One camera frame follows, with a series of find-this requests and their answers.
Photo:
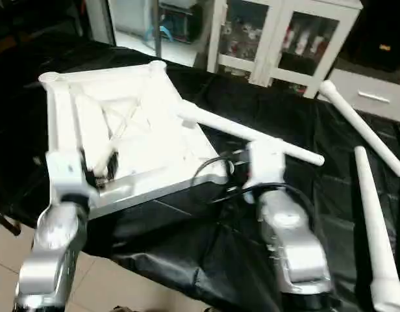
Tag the teal plastic object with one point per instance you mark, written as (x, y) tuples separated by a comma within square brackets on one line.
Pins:
[(166, 32)]

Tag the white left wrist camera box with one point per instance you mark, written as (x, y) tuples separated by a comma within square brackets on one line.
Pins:
[(63, 172)]

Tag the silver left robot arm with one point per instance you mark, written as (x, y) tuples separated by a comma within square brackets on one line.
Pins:
[(54, 247)]

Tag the grey metal pole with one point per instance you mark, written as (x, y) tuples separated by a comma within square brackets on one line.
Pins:
[(156, 32)]

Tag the white plastic table top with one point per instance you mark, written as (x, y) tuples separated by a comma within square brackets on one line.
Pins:
[(148, 130)]

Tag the white drawer unit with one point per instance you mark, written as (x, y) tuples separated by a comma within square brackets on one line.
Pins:
[(369, 91)]

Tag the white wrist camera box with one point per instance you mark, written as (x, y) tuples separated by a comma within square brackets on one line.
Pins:
[(265, 162), (63, 172)]

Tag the white plastic table leg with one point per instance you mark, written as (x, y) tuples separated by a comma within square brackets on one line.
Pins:
[(375, 221), (356, 120), (213, 120)]

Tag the black metal bench leg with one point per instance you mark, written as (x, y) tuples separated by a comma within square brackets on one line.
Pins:
[(5, 224)]

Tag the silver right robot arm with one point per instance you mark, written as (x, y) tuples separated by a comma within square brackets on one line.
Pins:
[(291, 240)]

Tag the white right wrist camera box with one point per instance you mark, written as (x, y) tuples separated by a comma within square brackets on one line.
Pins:
[(265, 162)]

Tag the white glass door cabinet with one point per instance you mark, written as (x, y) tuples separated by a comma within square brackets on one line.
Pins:
[(274, 39)]

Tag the black equipment case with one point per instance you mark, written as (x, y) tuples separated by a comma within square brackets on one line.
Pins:
[(382, 32)]

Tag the black work mat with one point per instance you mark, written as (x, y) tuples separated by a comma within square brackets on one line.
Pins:
[(252, 104)]

